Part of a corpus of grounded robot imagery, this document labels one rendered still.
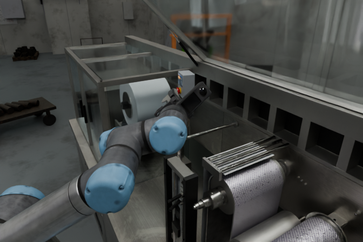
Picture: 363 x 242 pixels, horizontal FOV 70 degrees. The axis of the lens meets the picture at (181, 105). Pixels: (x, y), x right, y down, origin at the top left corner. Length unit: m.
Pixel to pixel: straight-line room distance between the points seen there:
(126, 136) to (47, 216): 0.20
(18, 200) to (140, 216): 0.84
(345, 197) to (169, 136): 0.70
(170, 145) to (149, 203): 1.08
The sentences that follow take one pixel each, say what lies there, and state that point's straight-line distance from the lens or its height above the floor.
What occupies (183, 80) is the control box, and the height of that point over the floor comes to 1.69.
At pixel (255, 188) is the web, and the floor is 1.37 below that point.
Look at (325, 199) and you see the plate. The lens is 1.11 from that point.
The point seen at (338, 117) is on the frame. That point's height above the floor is 1.63.
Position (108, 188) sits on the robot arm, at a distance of 0.44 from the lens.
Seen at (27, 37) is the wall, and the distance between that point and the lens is 11.98.
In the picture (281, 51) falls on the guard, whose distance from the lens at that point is 0.86.
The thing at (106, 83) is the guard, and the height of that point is 1.59.
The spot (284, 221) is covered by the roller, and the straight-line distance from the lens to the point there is 1.09.
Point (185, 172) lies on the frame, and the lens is 0.90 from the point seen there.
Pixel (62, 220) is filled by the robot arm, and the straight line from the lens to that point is 0.55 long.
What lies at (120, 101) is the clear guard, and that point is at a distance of 1.42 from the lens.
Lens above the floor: 1.98
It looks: 22 degrees down
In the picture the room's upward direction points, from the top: straight up
